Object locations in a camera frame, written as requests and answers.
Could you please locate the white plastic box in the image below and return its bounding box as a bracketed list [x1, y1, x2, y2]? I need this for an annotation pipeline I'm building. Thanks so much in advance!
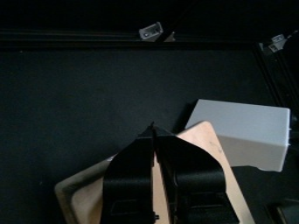
[183, 98, 294, 173]

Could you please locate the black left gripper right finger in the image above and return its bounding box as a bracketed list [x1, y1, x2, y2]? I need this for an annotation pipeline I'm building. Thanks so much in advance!
[154, 125, 239, 224]

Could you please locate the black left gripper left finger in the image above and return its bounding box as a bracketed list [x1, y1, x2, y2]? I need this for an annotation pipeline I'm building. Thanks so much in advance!
[99, 122, 158, 224]

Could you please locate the black aluminium frame rail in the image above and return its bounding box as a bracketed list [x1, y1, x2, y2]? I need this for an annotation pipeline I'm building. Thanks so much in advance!
[0, 27, 299, 50]
[254, 42, 299, 117]

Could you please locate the silver metal corner bracket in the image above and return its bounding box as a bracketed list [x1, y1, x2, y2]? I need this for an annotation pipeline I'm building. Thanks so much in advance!
[267, 33, 289, 53]
[138, 21, 165, 42]

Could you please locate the wooden board with rounded corners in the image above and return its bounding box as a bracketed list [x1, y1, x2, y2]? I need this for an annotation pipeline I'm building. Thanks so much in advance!
[54, 120, 258, 224]

